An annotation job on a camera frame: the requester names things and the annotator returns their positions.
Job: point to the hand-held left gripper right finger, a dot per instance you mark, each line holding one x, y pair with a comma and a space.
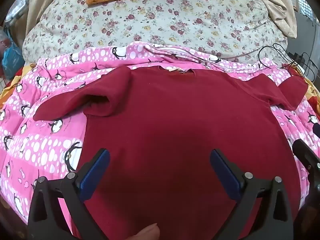
225, 170

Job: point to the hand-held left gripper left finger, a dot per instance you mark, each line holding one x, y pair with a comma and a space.
96, 170

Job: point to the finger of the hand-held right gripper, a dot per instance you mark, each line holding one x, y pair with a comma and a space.
306, 152

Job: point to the dark red shirt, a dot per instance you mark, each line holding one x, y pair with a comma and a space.
162, 117

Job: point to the person's left hand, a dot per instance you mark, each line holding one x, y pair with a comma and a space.
147, 233

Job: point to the pink penguin print blanket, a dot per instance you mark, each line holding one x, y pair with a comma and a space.
37, 140

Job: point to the blue plastic bag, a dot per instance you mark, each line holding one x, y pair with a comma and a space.
11, 60

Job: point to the window grille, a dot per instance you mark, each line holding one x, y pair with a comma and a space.
306, 7

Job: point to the beige curtain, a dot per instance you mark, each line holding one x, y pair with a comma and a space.
42, 2
272, 5

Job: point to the floral print duvet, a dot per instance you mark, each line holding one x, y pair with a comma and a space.
175, 17

